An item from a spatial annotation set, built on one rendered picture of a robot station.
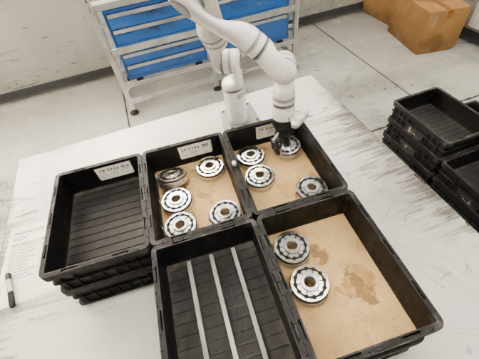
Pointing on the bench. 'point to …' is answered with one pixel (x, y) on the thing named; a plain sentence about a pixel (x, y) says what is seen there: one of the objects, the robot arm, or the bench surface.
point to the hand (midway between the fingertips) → (282, 147)
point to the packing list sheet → (24, 264)
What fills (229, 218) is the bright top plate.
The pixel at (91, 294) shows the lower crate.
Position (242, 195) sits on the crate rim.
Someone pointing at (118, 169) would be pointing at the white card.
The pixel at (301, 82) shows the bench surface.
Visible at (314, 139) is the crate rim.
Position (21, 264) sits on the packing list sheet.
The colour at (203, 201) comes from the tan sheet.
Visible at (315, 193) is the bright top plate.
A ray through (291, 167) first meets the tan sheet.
